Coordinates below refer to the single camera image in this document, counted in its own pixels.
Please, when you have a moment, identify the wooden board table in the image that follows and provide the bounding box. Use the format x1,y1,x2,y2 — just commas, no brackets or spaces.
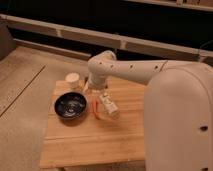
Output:
40,77,145,168

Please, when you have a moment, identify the black ceramic bowl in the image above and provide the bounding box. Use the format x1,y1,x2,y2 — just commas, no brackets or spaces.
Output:
54,92,87,120

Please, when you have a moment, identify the white ceramic cup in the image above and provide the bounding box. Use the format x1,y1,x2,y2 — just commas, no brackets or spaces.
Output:
65,73,80,88

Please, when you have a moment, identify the white plastic bottle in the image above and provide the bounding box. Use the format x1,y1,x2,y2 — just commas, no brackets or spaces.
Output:
99,93,118,116

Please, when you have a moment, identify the grey shelf rail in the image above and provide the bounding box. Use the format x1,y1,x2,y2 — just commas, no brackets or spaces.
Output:
0,13,213,59

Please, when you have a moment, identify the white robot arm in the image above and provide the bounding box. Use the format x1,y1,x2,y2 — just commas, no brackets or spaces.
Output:
88,50,213,171

